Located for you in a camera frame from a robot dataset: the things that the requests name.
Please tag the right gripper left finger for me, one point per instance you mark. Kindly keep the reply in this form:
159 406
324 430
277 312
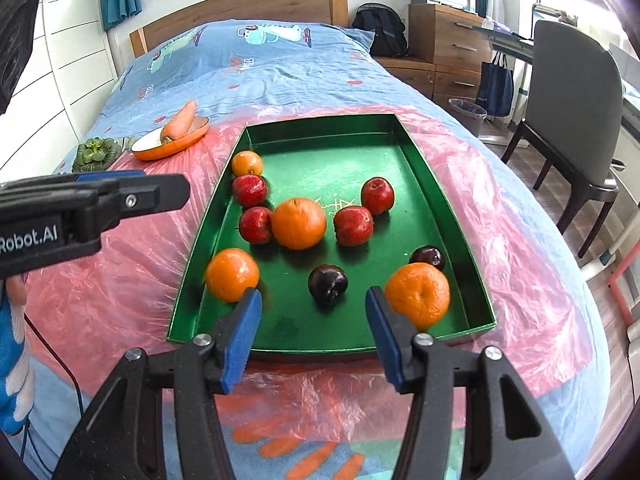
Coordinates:
120 436

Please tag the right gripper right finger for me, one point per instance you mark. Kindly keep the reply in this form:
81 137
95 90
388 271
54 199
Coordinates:
506 435

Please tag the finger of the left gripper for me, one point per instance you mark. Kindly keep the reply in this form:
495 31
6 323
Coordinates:
117 199
102 175

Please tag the small red fruit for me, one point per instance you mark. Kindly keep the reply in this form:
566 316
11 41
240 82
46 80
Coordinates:
250 190

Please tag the small orange mandarin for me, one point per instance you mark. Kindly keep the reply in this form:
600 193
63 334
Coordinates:
245 163

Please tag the small red apple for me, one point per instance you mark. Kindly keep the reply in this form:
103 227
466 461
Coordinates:
255 225

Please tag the dark plum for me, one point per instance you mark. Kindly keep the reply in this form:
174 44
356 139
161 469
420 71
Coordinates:
327 284
429 254

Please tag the large orange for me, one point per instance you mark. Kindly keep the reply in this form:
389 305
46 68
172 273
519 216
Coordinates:
298 223

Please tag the blue white gloved hand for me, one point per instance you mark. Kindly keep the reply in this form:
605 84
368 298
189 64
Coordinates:
17 393

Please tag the green bok choy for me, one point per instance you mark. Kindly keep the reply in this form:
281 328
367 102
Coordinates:
99 154

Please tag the orange oval dish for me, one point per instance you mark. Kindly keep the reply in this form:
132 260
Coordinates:
150 147

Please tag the pink plastic sheet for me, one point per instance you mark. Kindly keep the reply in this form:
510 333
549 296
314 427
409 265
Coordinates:
88 311

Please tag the orange carrot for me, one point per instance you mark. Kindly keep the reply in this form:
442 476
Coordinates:
180 124

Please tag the blue cartoon bed sheet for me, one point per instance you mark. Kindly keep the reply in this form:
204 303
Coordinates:
228 78

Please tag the white wardrobe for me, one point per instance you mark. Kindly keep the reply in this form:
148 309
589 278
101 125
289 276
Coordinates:
67 80

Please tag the green tray box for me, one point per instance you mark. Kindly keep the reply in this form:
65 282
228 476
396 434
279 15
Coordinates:
327 159

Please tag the wooden headboard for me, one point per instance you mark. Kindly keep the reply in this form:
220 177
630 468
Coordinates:
149 36

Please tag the grey waste bin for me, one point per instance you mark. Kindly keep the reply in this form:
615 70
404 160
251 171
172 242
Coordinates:
468 113

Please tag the black backpack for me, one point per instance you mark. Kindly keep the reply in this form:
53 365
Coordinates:
389 31

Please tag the grey chair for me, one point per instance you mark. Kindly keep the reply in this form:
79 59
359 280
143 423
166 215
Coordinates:
572 118

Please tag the navy tote bag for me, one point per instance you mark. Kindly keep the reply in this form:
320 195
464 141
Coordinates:
496 89

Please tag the low wooden nightstand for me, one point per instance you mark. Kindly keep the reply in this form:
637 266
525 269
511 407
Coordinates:
438 82

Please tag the wooden drawer cabinet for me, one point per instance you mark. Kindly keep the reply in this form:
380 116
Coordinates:
447 36

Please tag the grey desk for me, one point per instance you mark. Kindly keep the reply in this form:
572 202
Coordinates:
510 44

